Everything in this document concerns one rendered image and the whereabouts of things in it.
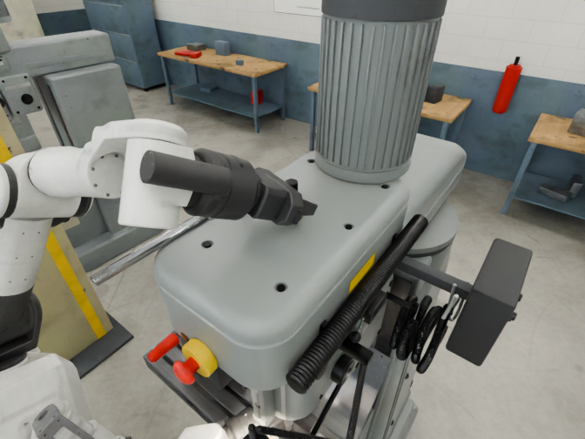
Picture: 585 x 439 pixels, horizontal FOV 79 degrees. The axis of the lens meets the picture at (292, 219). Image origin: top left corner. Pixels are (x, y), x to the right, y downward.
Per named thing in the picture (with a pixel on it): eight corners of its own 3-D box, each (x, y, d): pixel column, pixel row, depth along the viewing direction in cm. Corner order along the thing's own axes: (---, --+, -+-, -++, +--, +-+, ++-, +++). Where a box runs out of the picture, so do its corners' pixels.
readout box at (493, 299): (485, 372, 77) (523, 311, 65) (443, 349, 82) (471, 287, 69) (505, 312, 90) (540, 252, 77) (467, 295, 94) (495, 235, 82)
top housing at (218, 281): (271, 415, 50) (265, 350, 40) (157, 321, 62) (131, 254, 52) (404, 240, 79) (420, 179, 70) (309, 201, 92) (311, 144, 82)
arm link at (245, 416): (294, 418, 91) (253, 446, 86) (293, 435, 97) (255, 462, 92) (270, 379, 99) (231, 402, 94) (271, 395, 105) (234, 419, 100)
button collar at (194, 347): (211, 384, 53) (205, 362, 50) (184, 361, 56) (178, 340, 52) (220, 374, 54) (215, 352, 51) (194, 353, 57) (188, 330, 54)
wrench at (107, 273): (101, 290, 47) (98, 286, 46) (86, 277, 49) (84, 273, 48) (234, 207, 62) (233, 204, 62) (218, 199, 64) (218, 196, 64)
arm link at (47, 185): (137, 151, 51) (62, 153, 60) (63, 138, 42) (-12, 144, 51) (136, 224, 52) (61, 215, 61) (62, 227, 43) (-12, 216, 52)
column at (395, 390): (367, 483, 187) (445, 281, 92) (298, 428, 209) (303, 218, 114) (406, 406, 219) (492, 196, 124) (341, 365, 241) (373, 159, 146)
